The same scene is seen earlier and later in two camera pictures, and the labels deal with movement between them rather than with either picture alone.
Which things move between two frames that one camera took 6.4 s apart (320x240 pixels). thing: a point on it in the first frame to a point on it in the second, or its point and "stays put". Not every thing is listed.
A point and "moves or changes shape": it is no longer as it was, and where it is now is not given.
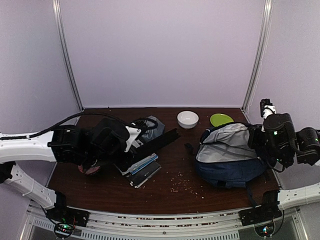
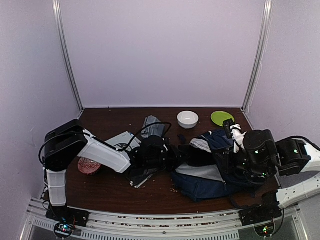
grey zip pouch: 149,134 stays put
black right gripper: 253,143 to 229,164
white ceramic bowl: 187,119 stays put
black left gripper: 123,165 to 177,159
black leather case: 144,150 moves or changes shape
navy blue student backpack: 225,158 moves or changes shape
